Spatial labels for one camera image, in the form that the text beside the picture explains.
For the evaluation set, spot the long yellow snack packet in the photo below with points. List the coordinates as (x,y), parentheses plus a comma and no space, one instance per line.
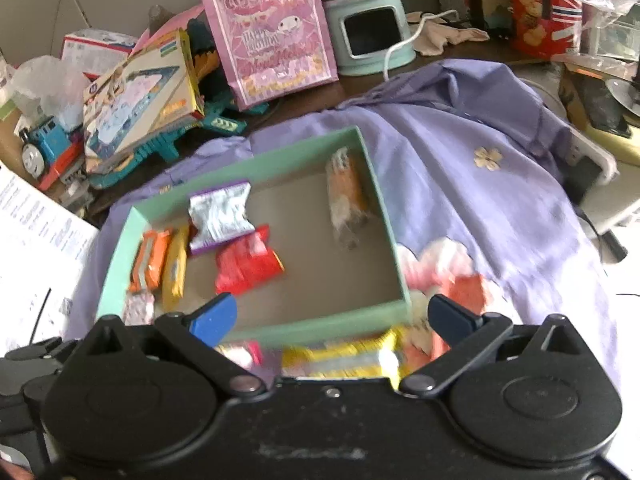
(335,360)

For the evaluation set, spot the pink gift bag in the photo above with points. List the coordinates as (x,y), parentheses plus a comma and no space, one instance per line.
(275,45)

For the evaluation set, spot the silver purple snack packet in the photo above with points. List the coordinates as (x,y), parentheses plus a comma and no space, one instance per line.
(220,220)

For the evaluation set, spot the white instruction sheet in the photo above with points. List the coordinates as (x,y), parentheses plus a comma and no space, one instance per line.
(35,260)

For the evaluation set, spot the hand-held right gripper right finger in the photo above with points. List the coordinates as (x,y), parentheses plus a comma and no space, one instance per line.
(450,317)

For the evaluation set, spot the orange snack packet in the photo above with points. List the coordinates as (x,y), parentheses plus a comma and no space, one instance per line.
(150,260)

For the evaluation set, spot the red snack packet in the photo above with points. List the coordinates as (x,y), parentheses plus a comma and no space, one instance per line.
(247,265)

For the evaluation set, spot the clear brown snack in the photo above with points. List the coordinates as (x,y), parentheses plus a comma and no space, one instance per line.
(347,195)

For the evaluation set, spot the drawing board game box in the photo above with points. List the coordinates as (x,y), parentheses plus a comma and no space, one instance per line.
(140,105)

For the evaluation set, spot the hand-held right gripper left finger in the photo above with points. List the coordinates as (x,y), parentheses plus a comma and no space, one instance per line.
(212,320)

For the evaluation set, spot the green cardboard box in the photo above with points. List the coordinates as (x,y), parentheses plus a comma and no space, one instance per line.
(325,322)

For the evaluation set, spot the red biscuit tin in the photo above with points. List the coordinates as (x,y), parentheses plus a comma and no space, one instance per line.
(535,20)

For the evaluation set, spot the pink patterned candy packet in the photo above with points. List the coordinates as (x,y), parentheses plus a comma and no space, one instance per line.
(139,307)

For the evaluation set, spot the purple floral cloth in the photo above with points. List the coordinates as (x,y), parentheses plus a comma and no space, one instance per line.
(475,200)

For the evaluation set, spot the yellow packet with label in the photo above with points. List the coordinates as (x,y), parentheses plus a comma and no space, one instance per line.
(175,270)

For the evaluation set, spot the teal toy track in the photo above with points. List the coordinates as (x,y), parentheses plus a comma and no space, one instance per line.
(220,120)

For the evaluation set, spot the blue toy train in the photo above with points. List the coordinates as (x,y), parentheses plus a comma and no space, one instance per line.
(50,145)

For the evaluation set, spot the beige cloth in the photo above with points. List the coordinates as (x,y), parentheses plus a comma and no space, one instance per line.
(440,37)

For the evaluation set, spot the white red box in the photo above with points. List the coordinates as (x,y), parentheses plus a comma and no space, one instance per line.
(95,47)

